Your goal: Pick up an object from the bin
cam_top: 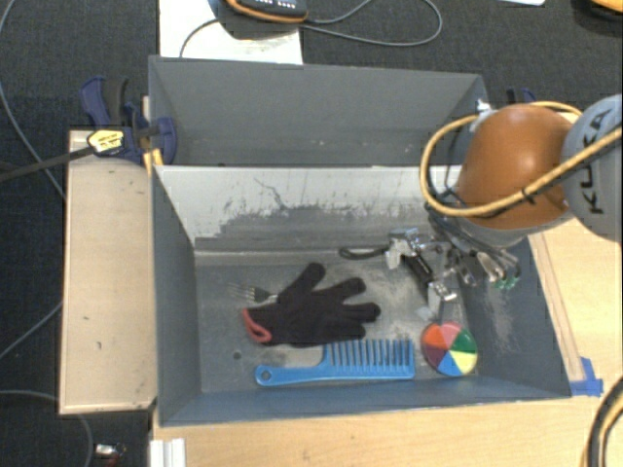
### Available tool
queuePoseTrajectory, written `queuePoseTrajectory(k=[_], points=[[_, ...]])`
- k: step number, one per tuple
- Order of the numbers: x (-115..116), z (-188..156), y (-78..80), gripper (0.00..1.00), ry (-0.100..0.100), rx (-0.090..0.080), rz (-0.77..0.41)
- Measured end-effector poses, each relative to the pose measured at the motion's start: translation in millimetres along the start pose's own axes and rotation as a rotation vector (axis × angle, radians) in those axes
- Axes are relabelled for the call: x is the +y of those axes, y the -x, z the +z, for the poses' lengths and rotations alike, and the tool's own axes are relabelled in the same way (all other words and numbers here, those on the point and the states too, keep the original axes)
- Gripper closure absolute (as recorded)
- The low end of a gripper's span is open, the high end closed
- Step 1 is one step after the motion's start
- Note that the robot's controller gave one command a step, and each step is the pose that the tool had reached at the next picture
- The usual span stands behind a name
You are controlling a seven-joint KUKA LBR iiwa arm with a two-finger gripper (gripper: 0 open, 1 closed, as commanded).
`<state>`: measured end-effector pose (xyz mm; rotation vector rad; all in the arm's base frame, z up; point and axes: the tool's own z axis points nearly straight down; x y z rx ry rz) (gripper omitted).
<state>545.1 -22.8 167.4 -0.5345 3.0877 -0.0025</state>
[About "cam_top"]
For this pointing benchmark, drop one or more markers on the grey metal bin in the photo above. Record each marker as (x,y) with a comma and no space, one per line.
(311,115)

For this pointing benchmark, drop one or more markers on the blue comb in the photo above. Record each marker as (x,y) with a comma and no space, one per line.
(370,358)

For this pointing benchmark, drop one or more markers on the multicolour segmented disc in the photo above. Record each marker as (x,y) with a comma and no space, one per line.
(450,350)

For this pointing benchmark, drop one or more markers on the pale wood board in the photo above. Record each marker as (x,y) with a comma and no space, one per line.
(107,270)

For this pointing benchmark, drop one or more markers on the silver fork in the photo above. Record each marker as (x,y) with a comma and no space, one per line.
(253,293)

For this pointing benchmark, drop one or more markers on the black glove with red cuff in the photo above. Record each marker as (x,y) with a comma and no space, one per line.
(311,309)

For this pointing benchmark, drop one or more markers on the black cylinder on white bracket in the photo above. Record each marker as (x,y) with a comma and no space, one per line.
(419,266)

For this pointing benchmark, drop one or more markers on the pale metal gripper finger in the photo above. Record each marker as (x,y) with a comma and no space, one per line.
(468,274)
(442,291)

